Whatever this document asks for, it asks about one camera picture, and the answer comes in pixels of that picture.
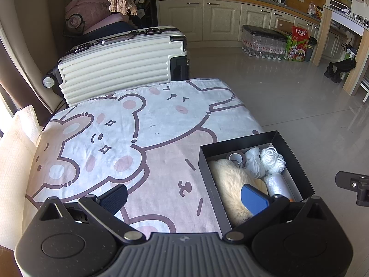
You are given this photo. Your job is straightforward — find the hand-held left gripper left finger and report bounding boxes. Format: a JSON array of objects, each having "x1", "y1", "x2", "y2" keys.
[{"x1": 37, "y1": 183, "x2": 146, "y2": 243}]

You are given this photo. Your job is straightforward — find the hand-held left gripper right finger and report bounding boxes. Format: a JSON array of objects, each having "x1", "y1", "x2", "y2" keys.
[{"x1": 223, "y1": 183, "x2": 329, "y2": 241}]

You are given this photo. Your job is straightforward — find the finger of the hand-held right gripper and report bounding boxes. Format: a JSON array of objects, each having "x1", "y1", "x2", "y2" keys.
[{"x1": 335, "y1": 171, "x2": 369, "y2": 191}]

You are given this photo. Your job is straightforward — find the cream plush toy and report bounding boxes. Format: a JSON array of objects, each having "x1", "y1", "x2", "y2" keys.
[{"x1": 208, "y1": 159, "x2": 270, "y2": 228}]

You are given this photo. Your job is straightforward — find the plastic film roll orange tape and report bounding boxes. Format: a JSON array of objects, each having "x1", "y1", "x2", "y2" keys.
[{"x1": 264, "y1": 173, "x2": 296, "y2": 202}]

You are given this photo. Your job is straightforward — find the white mesh bag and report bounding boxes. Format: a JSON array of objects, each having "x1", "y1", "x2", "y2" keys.
[{"x1": 244, "y1": 147, "x2": 268, "y2": 179}]

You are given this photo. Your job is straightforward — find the brown bandage roll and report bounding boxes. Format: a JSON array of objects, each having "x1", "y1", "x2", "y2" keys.
[{"x1": 229, "y1": 152, "x2": 247, "y2": 166}]

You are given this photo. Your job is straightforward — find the white yarn ball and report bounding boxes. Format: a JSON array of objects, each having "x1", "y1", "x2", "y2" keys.
[{"x1": 259, "y1": 147, "x2": 286, "y2": 176}]

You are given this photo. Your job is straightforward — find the black cardboard box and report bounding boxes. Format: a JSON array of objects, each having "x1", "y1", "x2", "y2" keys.
[{"x1": 198, "y1": 130, "x2": 315, "y2": 234}]

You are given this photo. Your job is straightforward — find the bear printed bed sheet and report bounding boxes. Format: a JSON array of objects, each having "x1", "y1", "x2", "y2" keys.
[{"x1": 24, "y1": 78, "x2": 264, "y2": 234}]

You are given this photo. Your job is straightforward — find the cream honeycomb paper sheet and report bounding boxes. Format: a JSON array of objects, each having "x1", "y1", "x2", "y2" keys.
[{"x1": 0, "y1": 112, "x2": 39, "y2": 249}]

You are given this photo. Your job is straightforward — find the light wooden table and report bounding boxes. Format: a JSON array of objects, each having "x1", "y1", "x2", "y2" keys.
[{"x1": 311, "y1": 4, "x2": 369, "y2": 96}]

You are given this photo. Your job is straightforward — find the white ribbed suitcase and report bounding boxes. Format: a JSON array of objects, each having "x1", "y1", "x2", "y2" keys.
[{"x1": 43, "y1": 27, "x2": 191, "y2": 107}]

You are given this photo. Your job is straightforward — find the black waste bin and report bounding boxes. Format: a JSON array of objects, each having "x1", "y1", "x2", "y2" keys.
[{"x1": 303, "y1": 36, "x2": 318, "y2": 62}]

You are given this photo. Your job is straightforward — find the red green carton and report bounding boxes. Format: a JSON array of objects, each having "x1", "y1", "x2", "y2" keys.
[{"x1": 284, "y1": 26, "x2": 309, "y2": 62}]

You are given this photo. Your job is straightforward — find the pack of water bottles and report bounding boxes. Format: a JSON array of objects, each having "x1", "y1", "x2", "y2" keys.
[{"x1": 241, "y1": 24, "x2": 292, "y2": 62}]

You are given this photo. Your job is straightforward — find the brown cardboard box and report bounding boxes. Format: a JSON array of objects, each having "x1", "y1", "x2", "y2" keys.
[{"x1": 271, "y1": 19, "x2": 295, "y2": 35}]

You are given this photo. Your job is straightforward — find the cream kitchen cabinets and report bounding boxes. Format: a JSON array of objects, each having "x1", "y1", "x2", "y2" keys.
[{"x1": 152, "y1": 0, "x2": 349, "y2": 64}]

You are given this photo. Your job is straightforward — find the pink bag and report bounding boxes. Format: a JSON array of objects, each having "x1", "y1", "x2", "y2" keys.
[{"x1": 64, "y1": 0, "x2": 130, "y2": 36}]

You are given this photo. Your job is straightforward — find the black metal shelf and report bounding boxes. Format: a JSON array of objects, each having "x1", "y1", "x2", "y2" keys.
[{"x1": 127, "y1": 0, "x2": 158, "y2": 31}]

